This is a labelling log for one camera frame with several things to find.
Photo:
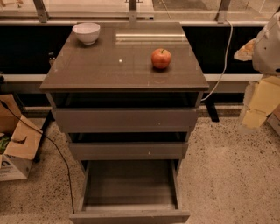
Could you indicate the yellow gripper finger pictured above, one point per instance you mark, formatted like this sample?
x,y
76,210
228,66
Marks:
x,y
266,96
252,119

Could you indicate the grey bottom drawer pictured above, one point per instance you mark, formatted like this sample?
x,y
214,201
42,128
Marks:
x,y
130,192

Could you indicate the grey drawer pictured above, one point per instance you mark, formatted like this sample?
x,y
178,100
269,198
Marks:
x,y
130,192
117,146
120,112

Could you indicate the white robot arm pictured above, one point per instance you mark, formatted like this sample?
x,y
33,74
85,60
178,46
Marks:
x,y
266,55

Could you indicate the grey drawer cabinet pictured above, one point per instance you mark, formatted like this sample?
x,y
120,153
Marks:
x,y
120,62

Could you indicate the grey top drawer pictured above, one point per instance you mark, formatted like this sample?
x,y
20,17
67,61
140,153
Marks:
x,y
120,112

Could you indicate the grey middle drawer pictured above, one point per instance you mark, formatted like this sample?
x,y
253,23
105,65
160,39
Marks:
x,y
117,146

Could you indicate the cardboard box right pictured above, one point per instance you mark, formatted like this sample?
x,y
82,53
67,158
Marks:
x,y
274,120

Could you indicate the red apple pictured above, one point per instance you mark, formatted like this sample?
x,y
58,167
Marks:
x,y
161,58

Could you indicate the white ceramic bowl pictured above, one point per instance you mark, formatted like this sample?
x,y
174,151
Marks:
x,y
87,33

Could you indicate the open cardboard box left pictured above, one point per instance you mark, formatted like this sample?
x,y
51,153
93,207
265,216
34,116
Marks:
x,y
20,139

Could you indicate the metal window rail frame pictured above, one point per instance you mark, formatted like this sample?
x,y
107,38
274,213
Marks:
x,y
186,12

